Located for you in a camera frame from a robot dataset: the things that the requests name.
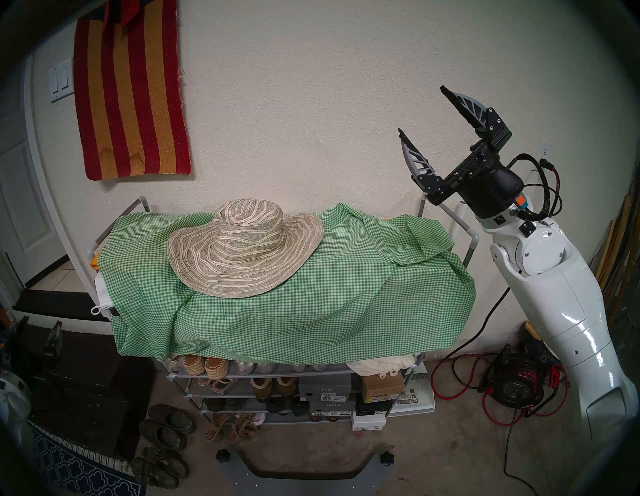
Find white light switch plate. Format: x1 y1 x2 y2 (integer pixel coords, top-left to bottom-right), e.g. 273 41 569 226
48 58 75 104

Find dark brown slipper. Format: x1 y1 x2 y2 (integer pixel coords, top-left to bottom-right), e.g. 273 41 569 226
138 419 188 451
147 404 197 435

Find brown cardboard box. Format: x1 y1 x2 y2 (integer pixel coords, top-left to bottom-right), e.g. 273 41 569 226
360 372 405 403

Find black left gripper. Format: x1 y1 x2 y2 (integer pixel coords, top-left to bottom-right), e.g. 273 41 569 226
0 312 64 376

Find large grey shoe box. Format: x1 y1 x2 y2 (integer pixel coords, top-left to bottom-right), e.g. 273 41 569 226
298 374 352 401

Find leaning wooden plank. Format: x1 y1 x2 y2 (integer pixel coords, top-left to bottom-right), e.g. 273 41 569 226
592 220 618 291
602 190 638 311

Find white bag with loop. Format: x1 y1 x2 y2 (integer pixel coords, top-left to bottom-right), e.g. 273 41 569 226
90 272 118 317

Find olive strap sandal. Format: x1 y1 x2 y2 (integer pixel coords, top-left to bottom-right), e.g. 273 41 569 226
141 445 191 478
131 457 180 490

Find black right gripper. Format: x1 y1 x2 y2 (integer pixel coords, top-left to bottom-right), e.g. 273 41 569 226
398 85 524 220

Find red yellow striped wall flag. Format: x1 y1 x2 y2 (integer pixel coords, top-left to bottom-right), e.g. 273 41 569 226
73 0 192 181

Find white panelled door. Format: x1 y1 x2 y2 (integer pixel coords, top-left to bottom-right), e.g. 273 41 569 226
0 135 68 288

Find tan strappy sandal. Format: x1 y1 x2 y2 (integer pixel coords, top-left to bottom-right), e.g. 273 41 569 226
228 412 261 443
205 412 232 443

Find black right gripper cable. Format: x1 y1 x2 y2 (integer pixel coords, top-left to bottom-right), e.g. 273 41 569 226
507 152 564 223

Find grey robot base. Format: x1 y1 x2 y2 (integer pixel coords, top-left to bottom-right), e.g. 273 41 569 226
217 447 398 496

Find green checked cloth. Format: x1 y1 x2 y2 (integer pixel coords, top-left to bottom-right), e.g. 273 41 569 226
97 202 477 366

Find striped straw sun hat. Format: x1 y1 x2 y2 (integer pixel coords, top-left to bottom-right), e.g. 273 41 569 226
167 198 325 299

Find small white box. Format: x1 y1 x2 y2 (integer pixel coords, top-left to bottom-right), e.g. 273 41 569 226
351 412 387 432

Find black shoe box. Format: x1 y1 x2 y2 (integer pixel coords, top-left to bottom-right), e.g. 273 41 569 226
354 397 393 417

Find grey metal shoe rack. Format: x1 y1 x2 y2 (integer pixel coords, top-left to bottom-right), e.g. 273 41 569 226
82 192 481 427

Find blue patterned rug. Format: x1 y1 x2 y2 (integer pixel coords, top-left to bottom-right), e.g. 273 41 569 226
30 425 146 496

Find grey labelled shoe box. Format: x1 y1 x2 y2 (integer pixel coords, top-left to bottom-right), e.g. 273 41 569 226
307 397 357 418

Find red loose floor cable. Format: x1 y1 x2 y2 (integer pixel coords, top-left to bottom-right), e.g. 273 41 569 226
431 352 570 427

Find thin black floor cable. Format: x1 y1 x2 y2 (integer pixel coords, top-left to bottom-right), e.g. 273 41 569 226
502 409 540 496

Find black red cable reel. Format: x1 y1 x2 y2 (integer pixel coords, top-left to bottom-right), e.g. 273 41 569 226
487 345 551 411

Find cream fabric bag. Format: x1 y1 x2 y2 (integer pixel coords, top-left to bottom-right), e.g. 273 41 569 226
346 354 418 378

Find flat white box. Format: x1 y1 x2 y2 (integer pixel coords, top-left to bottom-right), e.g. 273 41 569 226
390 362 436 417

